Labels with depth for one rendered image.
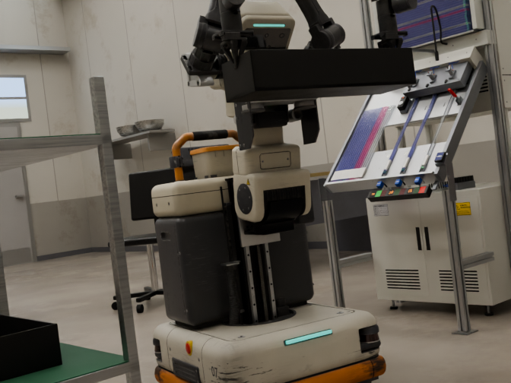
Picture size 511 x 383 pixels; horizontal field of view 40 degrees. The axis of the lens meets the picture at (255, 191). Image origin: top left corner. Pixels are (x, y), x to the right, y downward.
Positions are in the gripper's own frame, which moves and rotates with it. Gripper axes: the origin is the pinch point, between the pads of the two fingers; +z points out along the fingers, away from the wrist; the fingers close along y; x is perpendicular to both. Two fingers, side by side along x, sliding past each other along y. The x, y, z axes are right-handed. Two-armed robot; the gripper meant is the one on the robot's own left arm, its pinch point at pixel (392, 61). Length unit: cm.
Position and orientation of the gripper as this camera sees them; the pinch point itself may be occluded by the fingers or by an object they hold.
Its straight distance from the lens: 230.0
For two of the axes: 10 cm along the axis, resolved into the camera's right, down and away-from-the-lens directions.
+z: 1.3, 9.9, 0.1
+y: 8.6, -1.2, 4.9
